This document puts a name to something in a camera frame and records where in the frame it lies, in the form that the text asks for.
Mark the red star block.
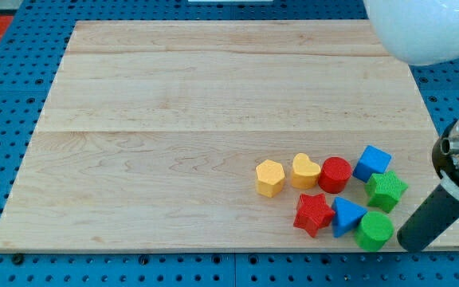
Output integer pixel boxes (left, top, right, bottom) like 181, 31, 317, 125
293, 194, 335, 238

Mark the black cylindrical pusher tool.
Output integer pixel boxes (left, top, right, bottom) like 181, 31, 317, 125
397, 184, 459, 252

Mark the yellow hexagon block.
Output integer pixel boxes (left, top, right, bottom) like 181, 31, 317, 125
255, 159, 285, 198

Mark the blue triangle block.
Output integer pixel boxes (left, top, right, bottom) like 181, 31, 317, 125
331, 197, 367, 238

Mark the yellow heart block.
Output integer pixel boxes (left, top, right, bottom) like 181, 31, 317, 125
291, 153, 321, 190

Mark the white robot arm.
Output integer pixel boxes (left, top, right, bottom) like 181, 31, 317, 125
363, 0, 459, 200

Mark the wooden board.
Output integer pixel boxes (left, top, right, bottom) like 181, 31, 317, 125
0, 20, 438, 254

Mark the red cylinder block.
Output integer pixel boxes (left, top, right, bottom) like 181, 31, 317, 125
318, 156, 352, 194

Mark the green cylinder block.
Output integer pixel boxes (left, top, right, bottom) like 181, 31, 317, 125
355, 211, 394, 252

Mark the blue cube block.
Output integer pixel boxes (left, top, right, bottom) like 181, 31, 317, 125
352, 145, 392, 183

